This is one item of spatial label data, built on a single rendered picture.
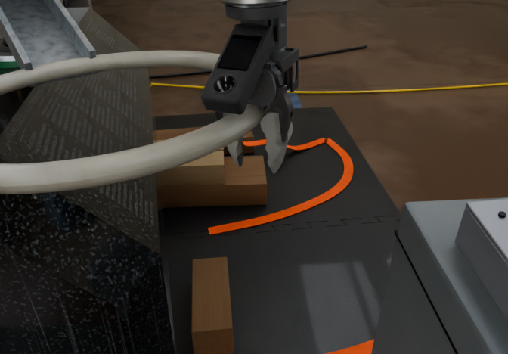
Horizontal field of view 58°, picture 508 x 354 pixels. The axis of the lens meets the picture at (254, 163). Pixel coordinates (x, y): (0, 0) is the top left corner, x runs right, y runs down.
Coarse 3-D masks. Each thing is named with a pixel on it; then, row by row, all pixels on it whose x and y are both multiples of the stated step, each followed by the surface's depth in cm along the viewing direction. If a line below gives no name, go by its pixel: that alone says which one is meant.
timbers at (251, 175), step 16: (192, 128) 244; (256, 160) 213; (240, 176) 201; (256, 176) 201; (176, 192) 196; (192, 192) 197; (208, 192) 197; (224, 192) 198; (240, 192) 198; (256, 192) 199
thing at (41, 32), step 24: (0, 0) 98; (24, 0) 100; (48, 0) 96; (0, 24) 87; (24, 24) 93; (48, 24) 94; (72, 24) 87; (24, 48) 87; (48, 48) 88; (72, 48) 89; (96, 72) 85
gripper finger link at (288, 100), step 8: (280, 88) 53; (280, 96) 54; (288, 96) 55; (272, 104) 55; (280, 104) 54; (288, 104) 54; (280, 112) 55; (288, 112) 54; (280, 120) 55; (288, 120) 55; (280, 128) 56; (288, 128) 56
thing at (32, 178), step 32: (64, 64) 81; (96, 64) 83; (128, 64) 84; (160, 64) 84; (192, 64) 82; (224, 128) 50; (64, 160) 44; (96, 160) 44; (128, 160) 44; (160, 160) 46; (192, 160) 48; (0, 192) 44; (32, 192) 44
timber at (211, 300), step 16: (192, 272) 152; (208, 272) 151; (224, 272) 151; (192, 288) 146; (208, 288) 145; (224, 288) 145; (192, 304) 140; (208, 304) 140; (224, 304) 140; (192, 320) 135; (208, 320) 135; (224, 320) 135; (192, 336) 133; (208, 336) 133; (224, 336) 134; (208, 352) 137; (224, 352) 138
